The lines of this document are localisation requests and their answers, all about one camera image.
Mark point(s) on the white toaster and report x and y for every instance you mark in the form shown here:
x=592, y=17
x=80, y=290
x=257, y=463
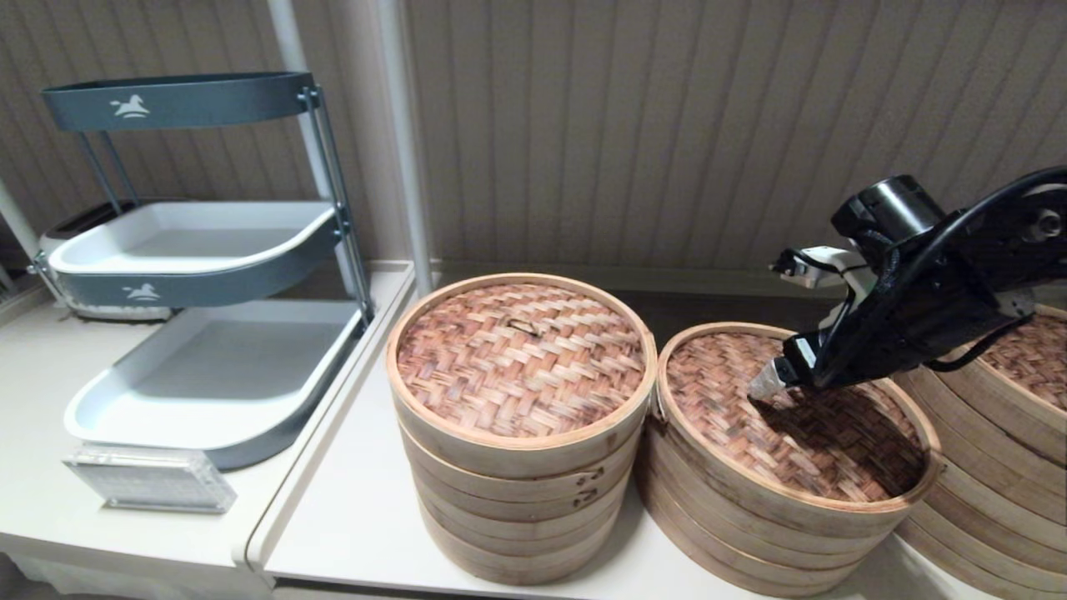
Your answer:
x=117, y=312

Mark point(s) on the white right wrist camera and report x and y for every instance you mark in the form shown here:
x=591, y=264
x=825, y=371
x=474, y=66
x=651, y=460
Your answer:
x=859, y=275

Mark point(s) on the dark cooktop panel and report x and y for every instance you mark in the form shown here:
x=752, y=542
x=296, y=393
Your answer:
x=708, y=308

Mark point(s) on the white and teal curved tray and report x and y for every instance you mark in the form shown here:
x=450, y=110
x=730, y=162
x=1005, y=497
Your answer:
x=192, y=240

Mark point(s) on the clear acrylic warning sign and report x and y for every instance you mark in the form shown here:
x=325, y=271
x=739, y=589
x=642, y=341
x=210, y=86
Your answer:
x=150, y=483

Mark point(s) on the woven bamboo steamer lid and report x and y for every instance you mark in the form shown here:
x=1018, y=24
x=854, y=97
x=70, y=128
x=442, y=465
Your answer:
x=517, y=358
x=733, y=433
x=1029, y=367

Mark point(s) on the thin teal rack rods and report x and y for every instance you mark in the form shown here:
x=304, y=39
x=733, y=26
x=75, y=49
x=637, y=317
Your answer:
x=100, y=172

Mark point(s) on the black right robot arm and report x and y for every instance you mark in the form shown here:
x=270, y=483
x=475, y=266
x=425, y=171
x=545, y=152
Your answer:
x=1025, y=250

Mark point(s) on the teal rack double post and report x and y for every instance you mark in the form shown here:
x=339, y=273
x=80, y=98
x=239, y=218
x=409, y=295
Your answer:
x=340, y=221

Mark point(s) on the thick white upright pole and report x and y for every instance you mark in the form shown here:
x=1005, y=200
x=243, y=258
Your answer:
x=396, y=100

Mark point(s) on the slanted white pole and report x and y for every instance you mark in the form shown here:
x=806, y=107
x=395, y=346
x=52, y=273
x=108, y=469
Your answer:
x=18, y=218

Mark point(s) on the dark teal rack shelf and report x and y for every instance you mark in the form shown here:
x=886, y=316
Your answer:
x=208, y=100

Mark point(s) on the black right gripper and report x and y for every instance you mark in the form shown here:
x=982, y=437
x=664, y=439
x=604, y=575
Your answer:
x=917, y=325

